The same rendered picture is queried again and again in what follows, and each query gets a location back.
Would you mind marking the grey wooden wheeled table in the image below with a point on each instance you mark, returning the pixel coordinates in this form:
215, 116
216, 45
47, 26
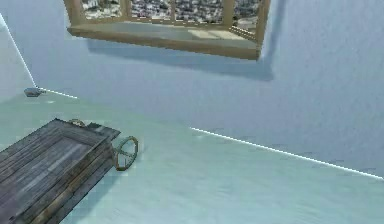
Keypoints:
50, 166

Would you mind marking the small grey block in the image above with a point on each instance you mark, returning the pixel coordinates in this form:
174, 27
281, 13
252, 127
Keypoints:
32, 92

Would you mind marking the wooden framed window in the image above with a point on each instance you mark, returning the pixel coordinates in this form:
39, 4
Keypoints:
160, 36

